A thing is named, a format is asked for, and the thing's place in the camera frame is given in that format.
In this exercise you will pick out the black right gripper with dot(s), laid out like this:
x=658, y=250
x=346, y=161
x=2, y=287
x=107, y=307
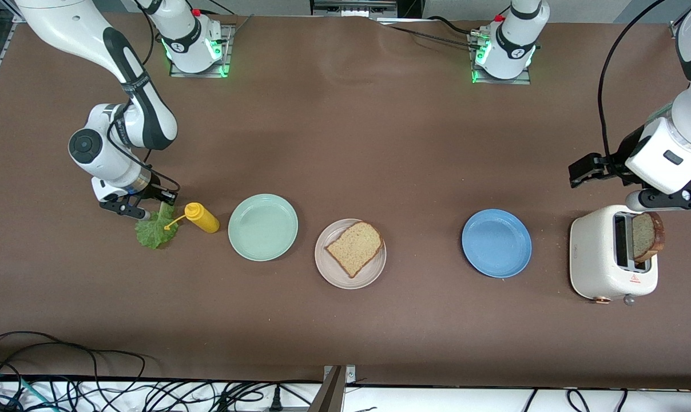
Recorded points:
x=153, y=193

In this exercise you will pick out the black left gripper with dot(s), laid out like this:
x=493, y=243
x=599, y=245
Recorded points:
x=621, y=162

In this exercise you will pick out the green lettuce leaf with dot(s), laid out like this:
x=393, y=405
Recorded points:
x=154, y=232

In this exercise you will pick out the yellow mustard squeeze bottle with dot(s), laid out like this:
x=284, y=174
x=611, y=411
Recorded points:
x=203, y=218

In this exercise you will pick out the brown bread slice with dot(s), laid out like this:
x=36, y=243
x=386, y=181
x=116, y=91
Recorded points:
x=354, y=249
x=643, y=237

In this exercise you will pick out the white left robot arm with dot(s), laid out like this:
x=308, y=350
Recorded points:
x=511, y=46

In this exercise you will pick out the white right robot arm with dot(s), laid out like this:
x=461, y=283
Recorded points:
x=65, y=23

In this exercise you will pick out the mint green plate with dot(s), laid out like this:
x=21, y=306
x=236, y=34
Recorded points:
x=262, y=229

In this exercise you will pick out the blue plate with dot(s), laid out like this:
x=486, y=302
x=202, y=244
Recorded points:
x=497, y=243

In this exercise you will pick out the beige plate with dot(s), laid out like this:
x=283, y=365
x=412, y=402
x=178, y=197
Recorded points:
x=334, y=272

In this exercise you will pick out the white toaster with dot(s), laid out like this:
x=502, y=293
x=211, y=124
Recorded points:
x=594, y=257

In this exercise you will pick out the black power plug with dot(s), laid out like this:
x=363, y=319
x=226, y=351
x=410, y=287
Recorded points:
x=275, y=400

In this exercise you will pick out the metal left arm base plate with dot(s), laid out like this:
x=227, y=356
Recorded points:
x=505, y=82

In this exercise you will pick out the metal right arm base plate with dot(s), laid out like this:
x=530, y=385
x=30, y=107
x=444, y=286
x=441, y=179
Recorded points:
x=227, y=57

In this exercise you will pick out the aluminium profile rail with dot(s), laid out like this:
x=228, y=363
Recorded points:
x=674, y=28

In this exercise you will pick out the aluminium side frame rail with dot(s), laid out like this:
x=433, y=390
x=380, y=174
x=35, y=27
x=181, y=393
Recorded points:
x=6, y=40

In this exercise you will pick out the grey metal table bracket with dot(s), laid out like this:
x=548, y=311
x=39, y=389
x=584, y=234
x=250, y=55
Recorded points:
x=331, y=395

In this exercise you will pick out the dark metal equipment frame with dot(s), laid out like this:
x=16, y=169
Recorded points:
x=351, y=8

